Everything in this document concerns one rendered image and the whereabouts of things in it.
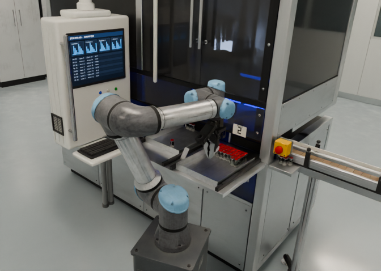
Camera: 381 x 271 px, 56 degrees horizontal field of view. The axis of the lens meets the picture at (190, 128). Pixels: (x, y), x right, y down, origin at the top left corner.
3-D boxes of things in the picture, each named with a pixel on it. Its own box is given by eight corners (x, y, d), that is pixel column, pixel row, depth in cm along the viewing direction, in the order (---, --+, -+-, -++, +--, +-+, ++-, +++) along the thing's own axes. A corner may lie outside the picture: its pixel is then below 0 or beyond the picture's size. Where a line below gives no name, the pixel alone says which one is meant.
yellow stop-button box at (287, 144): (279, 148, 190) (280, 136, 187) (291, 152, 186) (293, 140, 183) (272, 153, 185) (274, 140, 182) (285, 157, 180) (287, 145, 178)
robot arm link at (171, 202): (170, 234, 134) (170, 204, 129) (149, 216, 143) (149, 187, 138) (194, 221, 141) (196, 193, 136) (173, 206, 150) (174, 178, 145)
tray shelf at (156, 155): (177, 126, 237) (177, 124, 236) (271, 161, 197) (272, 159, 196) (121, 149, 202) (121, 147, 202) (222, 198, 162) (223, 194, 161)
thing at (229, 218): (140, 140, 414) (139, 66, 380) (312, 215, 296) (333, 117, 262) (63, 172, 342) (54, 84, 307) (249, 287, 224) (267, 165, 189)
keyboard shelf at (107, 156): (122, 131, 247) (122, 127, 246) (150, 143, 231) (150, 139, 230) (64, 151, 215) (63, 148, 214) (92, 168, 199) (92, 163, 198)
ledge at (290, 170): (280, 159, 200) (280, 156, 199) (302, 167, 192) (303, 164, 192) (268, 168, 190) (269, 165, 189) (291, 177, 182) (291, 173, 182)
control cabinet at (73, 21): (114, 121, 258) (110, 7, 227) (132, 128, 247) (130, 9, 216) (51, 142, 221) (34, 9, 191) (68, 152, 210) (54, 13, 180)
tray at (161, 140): (183, 126, 233) (183, 121, 232) (215, 138, 218) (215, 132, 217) (145, 142, 209) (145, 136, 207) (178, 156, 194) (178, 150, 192)
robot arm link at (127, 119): (126, 114, 104) (239, 94, 135) (108, 104, 112) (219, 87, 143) (126, 150, 109) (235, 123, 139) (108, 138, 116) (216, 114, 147)
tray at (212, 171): (215, 148, 205) (215, 142, 204) (254, 163, 190) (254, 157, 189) (175, 169, 181) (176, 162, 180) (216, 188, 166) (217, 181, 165)
